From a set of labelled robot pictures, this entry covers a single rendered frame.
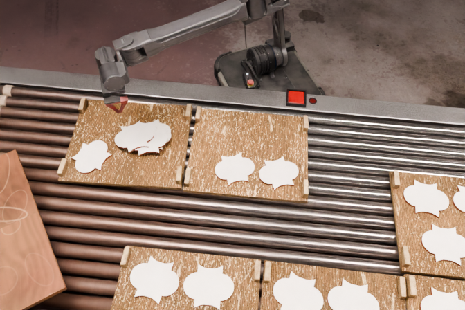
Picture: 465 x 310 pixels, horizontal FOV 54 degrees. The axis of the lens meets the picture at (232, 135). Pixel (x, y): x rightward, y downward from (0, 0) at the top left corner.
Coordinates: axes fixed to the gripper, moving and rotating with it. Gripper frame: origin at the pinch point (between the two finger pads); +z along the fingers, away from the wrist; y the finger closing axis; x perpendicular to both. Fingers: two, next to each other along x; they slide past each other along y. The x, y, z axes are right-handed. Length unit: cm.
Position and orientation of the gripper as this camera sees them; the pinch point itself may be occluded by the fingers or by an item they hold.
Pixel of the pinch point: (116, 99)
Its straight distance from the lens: 146.1
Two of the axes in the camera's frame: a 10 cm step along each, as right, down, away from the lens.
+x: -9.6, 2.1, -2.0
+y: -2.8, -7.9, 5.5
